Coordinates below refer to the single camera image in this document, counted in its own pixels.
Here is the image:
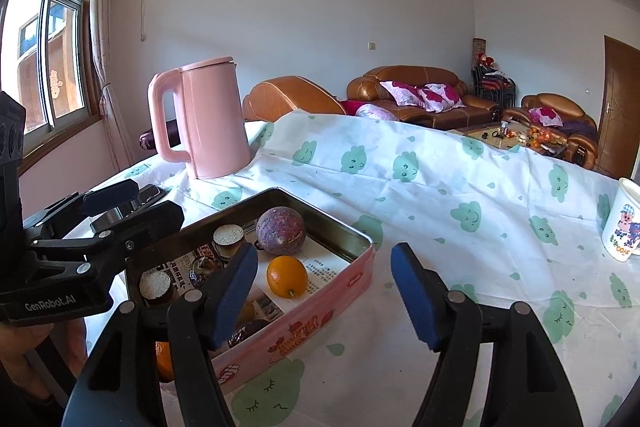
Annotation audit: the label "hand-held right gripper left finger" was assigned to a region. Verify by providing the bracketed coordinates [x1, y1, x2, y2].
[62, 242, 259, 427]

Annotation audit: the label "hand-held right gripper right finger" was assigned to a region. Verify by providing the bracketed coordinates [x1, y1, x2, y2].
[391, 243, 583, 427]

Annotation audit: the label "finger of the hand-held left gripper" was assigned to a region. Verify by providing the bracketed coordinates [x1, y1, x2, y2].
[22, 179, 141, 240]
[30, 201, 185, 280]

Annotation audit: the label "orange with green stem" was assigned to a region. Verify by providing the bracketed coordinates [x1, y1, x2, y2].
[266, 255, 308, 299]

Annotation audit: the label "dark sugarcane piece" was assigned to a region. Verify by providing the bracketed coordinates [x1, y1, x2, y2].
[212, 224, 246, 260]
[139, 271, 176, 305]

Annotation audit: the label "purple passion fruit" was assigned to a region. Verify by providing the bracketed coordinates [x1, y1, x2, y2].
[256, 206, 306, 256]

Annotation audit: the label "pink metal tin box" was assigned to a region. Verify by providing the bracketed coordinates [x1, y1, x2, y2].
[124, 187, 376, 395]

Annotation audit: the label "person's left hand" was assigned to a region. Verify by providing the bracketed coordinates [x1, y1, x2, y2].
[0, 321, 89, 403]

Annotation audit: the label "black smartphone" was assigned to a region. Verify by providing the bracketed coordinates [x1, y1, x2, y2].
[90, 184, 171, 233]

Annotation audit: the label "printed paper sheet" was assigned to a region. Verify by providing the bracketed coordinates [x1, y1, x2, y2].
[165, 232, 351, 323]

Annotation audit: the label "large orange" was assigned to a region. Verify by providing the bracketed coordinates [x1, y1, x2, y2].
[155, 341, 176, 382]

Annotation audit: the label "white cloud print tablecloth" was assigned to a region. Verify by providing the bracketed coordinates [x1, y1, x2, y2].
[100, 109, 640, 427]

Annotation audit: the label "pink electric kettle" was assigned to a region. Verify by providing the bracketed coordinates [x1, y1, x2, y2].
[147, 56, 252, 180]

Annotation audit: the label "sliding glass window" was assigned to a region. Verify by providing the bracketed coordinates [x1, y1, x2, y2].
[0, 0, 98, 142]

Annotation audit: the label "pale pink curtain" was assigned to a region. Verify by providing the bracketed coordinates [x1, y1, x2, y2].
[90, 0, 136, 168]

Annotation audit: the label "brown leather chaise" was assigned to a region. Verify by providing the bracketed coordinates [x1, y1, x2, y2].
[242, 76, 351, 124]

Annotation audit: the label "cluttered coffee table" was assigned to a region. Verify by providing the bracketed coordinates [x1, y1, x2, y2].
[462, 121, 568, 156]

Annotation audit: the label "pink bolster pillow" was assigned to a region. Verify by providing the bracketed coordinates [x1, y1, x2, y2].
[356, 103, 401, 122]

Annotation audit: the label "white cartoon mug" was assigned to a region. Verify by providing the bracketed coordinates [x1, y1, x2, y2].
[601, 177, 640, 263]

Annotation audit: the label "small pink floral pillow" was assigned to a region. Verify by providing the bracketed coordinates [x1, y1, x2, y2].
[529, 107, 563, 128]

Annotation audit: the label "brown leather sofa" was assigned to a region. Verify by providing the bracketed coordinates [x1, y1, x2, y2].
[346, 66, 501, 130]

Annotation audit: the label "stacked dark chairs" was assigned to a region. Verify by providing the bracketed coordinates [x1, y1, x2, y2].
[470, 62, 517, 108]

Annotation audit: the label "brown leather armchair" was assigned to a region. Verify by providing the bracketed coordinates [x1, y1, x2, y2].
[502, 93, 600, 170]

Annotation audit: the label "brown wooden door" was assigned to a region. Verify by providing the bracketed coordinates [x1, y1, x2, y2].
[597, 35, 640, 180]

